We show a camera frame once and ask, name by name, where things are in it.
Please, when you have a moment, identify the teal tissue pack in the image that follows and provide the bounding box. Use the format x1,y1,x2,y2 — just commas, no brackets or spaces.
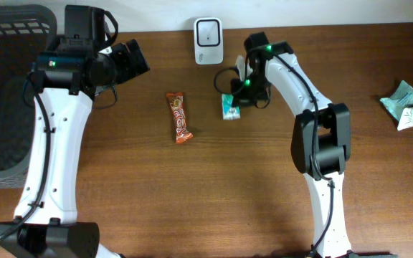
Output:
222,94,240,120

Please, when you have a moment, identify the orange candy bar wrapper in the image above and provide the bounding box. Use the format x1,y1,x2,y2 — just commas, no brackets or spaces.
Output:
166,92,193,144

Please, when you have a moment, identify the teal wet wipes pack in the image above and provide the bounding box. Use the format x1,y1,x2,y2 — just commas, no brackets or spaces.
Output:
380,80,413,121

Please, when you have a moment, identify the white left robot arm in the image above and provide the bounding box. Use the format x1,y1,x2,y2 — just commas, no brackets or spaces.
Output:
0,5,149,257

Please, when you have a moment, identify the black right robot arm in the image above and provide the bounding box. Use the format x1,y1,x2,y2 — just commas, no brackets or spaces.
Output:
231,32,351,257

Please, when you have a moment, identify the white barcode scanner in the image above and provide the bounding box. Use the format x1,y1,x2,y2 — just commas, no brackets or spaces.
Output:
194,17,224,65

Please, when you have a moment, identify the grey plastic basket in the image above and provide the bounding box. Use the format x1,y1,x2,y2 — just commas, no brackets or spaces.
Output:
0,4,57,188

